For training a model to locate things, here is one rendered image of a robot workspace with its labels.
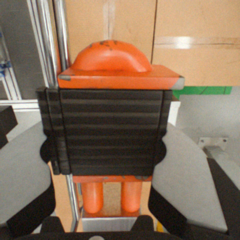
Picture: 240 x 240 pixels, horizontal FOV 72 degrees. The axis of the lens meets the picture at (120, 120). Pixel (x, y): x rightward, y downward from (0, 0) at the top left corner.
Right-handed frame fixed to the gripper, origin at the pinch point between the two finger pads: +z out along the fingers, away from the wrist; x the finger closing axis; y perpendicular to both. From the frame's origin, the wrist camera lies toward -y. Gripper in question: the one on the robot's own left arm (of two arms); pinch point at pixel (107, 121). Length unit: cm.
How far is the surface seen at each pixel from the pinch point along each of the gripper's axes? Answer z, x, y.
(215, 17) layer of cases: 70, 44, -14
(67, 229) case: 29, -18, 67
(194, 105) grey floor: 124, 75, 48
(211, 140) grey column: 123, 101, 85
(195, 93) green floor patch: 124, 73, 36
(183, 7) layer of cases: 70, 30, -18
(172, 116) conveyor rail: 65, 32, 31
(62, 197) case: 29, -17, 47
